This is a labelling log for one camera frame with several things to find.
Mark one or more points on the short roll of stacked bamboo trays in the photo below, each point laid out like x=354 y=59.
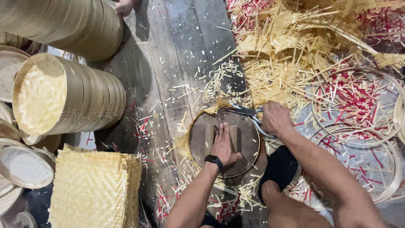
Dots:
x=79 y=98

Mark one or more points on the pile of loose round trays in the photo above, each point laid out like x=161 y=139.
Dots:
x=22 y=167

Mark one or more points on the person's bare leg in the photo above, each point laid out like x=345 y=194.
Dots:
x=291 y=212

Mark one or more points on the person's left hand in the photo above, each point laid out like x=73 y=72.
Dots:
x=223 y=147

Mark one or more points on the person's right fingers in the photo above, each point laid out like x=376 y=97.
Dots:
x=265 y=118

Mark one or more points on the thin bamboo hoop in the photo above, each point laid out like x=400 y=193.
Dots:
x=401 y=117
x=395 y=177
x=399 y=95

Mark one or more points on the stack of square woven mats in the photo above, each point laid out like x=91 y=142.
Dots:
x=88 y=186

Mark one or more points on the black garment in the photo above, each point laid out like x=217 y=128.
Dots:
x=280 y=167

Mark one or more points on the black smartwatch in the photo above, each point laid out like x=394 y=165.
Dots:
x=214 y=160

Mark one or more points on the woven bamboo mat with frayed edge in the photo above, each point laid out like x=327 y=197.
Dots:
x=183 y=145

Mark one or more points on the long roll of stacked bamboo trays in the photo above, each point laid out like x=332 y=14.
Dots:
x=72 y=22

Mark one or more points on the heap of bamboo strip trimmings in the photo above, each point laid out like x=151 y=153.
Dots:
x=284 y=53

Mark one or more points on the steel scissors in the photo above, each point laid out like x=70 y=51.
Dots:
x=253 y=117

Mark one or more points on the person's right hand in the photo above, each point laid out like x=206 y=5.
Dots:
x=278 y=118

